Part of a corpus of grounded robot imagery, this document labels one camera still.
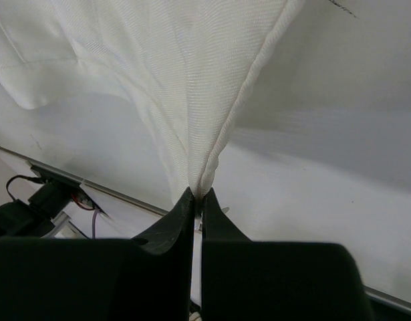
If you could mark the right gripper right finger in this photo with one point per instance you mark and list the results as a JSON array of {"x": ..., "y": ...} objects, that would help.
[{"x": 226, "y": 274}]

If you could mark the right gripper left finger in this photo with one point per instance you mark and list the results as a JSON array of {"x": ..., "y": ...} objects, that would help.
[{"x": 163, "y": 261}]

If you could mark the white pleated skirt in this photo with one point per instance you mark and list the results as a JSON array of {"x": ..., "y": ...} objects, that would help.
[{"x": 187, "y": 66}]

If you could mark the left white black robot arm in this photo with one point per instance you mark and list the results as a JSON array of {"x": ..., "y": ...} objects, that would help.
[{"x": 42, "y": 216}]

